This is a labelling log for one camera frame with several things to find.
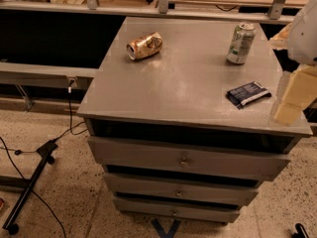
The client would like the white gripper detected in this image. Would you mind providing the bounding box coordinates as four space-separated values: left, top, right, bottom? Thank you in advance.
268 0 317 125

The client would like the green 7up soda can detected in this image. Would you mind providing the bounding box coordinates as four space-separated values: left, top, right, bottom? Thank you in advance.
227 22 256 64

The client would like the crushed orange soda can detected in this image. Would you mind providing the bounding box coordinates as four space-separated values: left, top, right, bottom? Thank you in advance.
127 32 162 60

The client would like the dark blue snack packet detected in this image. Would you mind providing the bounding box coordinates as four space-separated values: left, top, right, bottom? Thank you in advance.
226 81 271 109

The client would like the grey drawer cabinet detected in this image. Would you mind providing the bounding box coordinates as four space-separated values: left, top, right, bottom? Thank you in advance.
78 17 311 211

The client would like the black object at corner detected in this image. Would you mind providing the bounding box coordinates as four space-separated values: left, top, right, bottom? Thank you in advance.
292 223 309 238

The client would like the top grey drawer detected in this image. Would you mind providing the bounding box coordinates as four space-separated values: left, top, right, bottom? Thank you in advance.
88 136 290 180

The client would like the grey drawer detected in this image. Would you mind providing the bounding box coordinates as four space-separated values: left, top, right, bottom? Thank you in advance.
113 196 240 223
104 173 259 206
88 136 290 180

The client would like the middle grey drawer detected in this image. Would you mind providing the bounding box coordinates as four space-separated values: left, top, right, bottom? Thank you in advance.
104 173 259 206

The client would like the bottom grey drawer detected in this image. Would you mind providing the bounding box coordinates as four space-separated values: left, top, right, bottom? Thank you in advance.
113 196 240 223

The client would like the black stand leg with wheels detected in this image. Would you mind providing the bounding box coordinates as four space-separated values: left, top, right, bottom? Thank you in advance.
0 140 57 235

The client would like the black cable on floor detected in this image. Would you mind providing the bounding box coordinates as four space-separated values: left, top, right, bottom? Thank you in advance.
0 79 89 238

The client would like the grey metal shelf rail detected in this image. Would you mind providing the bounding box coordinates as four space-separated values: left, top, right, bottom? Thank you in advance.
0 60 97 111

